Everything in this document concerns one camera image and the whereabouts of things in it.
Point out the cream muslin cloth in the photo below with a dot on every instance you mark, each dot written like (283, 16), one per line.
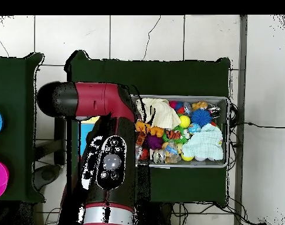
(166, 114)

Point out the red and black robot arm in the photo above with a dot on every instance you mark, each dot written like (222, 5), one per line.
(93, 98)

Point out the wooden box with three holes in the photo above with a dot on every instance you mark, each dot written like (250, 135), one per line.
(86, 133)

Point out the orange toy building block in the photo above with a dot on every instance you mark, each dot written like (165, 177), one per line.
(156, 131)

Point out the tiger plush toy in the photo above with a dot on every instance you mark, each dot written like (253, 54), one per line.
(173, 134)

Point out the yellow tennis ball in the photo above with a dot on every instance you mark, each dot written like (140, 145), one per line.
(184, 121)

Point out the globe print ball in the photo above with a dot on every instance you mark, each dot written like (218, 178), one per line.
(194, 128)

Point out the dark green tablecloth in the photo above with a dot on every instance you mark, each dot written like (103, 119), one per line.
(168, 77)
(13, 82)

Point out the blue spiky rubber ball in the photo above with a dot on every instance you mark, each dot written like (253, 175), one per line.
(200, 117)

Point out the mint green muslin cloth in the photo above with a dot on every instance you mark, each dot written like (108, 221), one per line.
(203, 143)

